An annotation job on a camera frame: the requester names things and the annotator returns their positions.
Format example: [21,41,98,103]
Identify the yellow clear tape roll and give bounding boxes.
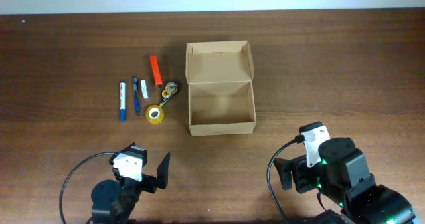
[145,105,165,124]

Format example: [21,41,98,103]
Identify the small white eraser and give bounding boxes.
[140,80,149,99]

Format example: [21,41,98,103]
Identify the orange highlighter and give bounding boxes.
[149,55,163,86]

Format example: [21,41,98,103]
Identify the brown cardboard box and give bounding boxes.
[185,41,257,136]

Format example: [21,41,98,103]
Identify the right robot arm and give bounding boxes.
[268,138,420,224]

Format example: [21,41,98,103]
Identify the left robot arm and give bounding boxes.
[90,143,171,224]

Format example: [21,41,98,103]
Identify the blue white marker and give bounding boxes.
[119,82,126,122]

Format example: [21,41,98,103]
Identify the yellow correction tape dispenser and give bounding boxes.
[159,82,179,107]

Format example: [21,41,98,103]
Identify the blue ballpoint pen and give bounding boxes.
[132,75,140,116]

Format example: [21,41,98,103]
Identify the black right camera cable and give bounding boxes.
[266,134,305,223]

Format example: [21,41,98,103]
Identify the black camera cable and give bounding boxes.
[266,134,305,223]
[58,151,117,224]

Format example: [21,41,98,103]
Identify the black left camera cable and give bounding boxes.
[58,151,117,224]

